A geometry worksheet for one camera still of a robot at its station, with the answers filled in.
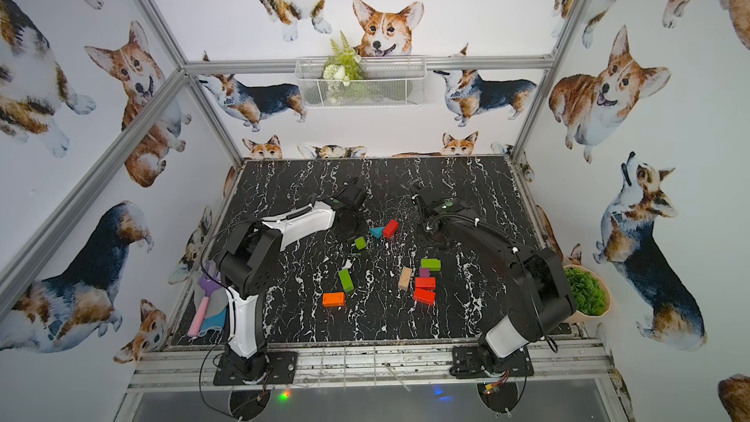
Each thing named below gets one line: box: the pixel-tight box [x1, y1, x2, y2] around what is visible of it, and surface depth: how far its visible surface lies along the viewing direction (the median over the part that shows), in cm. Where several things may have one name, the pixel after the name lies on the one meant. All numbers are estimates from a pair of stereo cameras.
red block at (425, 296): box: [414, 288, 437, 305], surface depth 86 cm
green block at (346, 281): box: [338, 268, 355, 294], surface depth 88 cm
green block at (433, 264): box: [420, 257, 442, 272], surface depth 91 cm
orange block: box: [322, 292, 345, 307], surface depth 85 cm
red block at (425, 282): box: [415, 276, 437, 289], surface depth 88 cm
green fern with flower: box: [322, 30, 365, 87], surface depth 85 cm
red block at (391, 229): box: [382, 218, 400, 240], surface depth 101 cm
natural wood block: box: [398, 266, 413, 291], surface depth 88 cm
